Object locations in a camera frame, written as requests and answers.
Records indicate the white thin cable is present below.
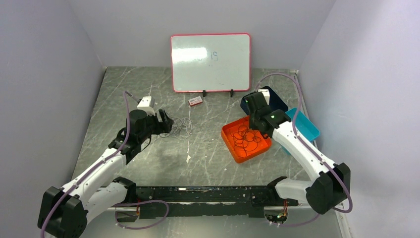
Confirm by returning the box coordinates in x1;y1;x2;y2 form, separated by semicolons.
160;118;194;141

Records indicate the dark navy plastic tray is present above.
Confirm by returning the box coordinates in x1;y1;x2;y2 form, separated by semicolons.
240;86;289;115

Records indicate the orange plastic tray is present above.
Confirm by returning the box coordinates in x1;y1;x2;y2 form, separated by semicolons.
221;116;272;164

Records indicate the light blue plastic tray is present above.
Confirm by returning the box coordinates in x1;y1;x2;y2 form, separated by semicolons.
296;111;320;142

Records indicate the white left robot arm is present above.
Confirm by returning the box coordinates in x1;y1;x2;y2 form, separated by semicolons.
37;109;174;238

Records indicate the small red white box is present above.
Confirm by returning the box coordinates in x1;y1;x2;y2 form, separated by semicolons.
188;96;203;107

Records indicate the pink framed whiteboard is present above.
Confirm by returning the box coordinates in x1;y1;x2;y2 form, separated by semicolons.
170;33;252;93

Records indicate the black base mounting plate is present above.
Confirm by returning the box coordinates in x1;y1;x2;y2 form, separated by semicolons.
123;185;299;219

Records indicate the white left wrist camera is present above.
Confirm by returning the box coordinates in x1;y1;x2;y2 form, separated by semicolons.
137;96;156;117

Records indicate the metal right table edge rail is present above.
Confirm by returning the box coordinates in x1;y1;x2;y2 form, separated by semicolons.
290;70;319;148

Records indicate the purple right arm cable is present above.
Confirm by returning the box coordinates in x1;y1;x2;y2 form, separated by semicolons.
254;72;354;214

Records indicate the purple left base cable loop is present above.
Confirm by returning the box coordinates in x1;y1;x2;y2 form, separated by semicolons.
114;199;170;231

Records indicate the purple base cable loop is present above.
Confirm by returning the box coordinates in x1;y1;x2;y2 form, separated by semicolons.
268;210;321;228
114;199;170;231

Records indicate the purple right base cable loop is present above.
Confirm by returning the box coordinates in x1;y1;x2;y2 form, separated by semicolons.
268;210;321;228

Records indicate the aluminium frame rail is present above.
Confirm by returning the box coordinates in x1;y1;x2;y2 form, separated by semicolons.
46;197;349;238

